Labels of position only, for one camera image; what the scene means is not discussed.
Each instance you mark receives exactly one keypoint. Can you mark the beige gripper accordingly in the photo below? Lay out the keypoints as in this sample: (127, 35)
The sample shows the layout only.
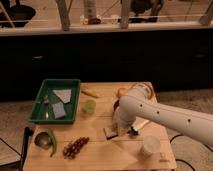
(119, 126)

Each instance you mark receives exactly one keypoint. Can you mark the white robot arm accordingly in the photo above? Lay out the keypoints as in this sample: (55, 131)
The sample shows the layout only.
(136, 103)

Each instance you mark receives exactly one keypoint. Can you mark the green plastic cup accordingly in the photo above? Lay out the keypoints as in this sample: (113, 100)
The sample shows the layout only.
(89, 106)

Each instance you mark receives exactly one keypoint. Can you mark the white plastic cup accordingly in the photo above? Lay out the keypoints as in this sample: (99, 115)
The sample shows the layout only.
(150, 145)

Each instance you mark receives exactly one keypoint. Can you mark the black white brush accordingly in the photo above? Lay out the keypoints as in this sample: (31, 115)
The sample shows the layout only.
(134, 130)

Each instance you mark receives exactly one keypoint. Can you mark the orange fruit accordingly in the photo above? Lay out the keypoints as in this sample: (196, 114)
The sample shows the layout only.
(121, 91)

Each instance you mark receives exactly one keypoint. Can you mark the orange bowl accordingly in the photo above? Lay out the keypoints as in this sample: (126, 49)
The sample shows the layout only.
(146, 87)

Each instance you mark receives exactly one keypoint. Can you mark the yellow banana toy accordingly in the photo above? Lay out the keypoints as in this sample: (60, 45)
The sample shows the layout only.
(90, 93)

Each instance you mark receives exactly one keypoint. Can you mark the brown grape bunch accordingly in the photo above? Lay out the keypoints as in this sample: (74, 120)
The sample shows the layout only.
(73, 148)

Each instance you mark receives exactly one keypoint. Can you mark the grey sponge piece lower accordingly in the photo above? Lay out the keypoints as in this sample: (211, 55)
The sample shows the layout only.
(58, 110)

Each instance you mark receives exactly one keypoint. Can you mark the green plastic tray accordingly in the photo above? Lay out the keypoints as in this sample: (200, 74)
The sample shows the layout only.
(43, 114)

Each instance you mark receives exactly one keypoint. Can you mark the small metal object in tray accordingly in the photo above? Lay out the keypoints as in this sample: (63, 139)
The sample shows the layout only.
(46, 100)

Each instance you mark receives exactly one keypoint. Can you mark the small metal bowl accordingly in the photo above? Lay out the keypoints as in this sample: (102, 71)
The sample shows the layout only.
(43, 140)

